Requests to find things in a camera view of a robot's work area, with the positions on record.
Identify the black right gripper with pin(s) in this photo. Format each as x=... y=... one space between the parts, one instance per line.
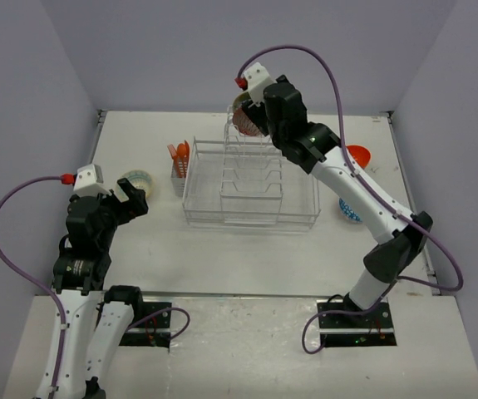
x=258 y=114

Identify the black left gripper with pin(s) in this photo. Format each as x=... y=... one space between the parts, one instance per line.
x=135 y=205

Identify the yellow patterned bowl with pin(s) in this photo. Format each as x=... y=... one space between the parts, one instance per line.
x=140 y=179

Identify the red rimmed patterned bowl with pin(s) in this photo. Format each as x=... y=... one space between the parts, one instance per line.
x=244 y=120

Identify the orange bowl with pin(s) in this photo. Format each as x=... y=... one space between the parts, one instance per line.
x=360 y=154

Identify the dark blue triangle bowl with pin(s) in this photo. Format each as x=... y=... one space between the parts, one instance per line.
x=348 y=212

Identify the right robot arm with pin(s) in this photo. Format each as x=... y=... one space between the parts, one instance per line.
x=400 y=234

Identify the blue zigzag patterned bowl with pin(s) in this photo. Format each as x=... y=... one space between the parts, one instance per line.
x=240 y=100

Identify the white cutlery caddy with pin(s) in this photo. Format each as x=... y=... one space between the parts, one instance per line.
x=178 y=184

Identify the orange plastic fork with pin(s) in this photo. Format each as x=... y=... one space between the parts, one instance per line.
x=172 y=151

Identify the orange plastic spoon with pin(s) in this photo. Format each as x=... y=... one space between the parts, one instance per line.
x=179 y=151

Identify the orange plastic knife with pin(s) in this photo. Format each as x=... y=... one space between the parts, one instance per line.
x=186 y=156

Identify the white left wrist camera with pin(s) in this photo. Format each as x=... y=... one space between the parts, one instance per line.
x=89 y=181

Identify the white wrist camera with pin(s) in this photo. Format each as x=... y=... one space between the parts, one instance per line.
x=253 y=80
x=89 y=181

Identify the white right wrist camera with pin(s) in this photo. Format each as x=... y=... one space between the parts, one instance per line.
x=253 y=80

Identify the white wire dish rack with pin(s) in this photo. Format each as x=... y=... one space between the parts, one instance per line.
x=245 y=181

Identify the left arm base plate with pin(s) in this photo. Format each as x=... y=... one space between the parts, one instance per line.
x=151 y=333

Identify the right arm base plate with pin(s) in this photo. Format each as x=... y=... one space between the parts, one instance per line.
x=372 y=330

